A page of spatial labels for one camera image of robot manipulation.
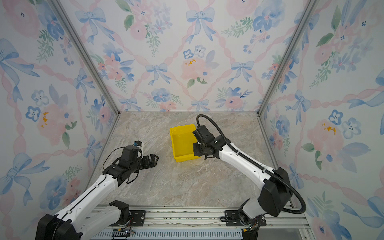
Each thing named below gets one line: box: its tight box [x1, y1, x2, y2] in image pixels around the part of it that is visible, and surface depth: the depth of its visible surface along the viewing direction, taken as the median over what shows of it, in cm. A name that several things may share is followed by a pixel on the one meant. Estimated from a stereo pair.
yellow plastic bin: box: [169, 124, 201, 163], surface depth 102 cm
